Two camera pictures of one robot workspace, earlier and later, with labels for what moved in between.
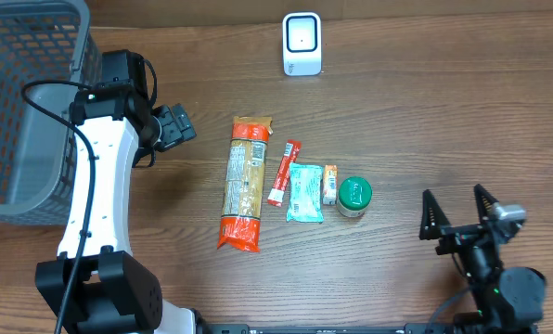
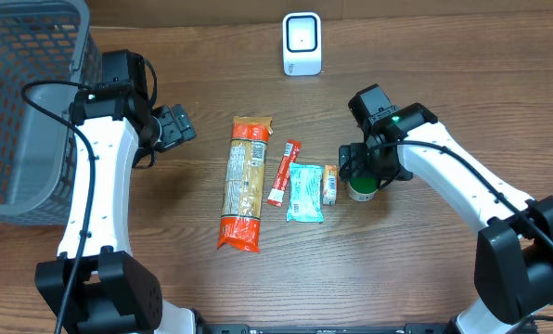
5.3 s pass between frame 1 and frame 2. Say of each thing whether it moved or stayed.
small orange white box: stayed
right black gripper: moved
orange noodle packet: stayed
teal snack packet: stayed
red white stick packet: stayed
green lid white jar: moved
